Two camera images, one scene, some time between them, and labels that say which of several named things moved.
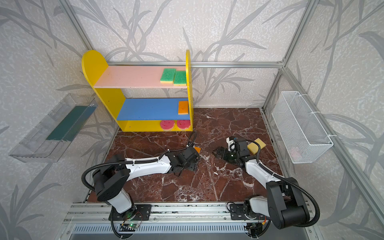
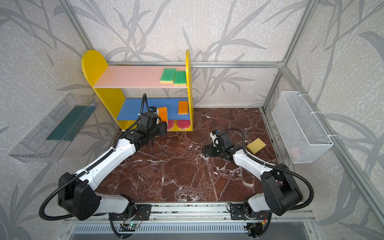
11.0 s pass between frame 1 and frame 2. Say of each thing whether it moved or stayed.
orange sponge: stayed
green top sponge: stayed
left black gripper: moved
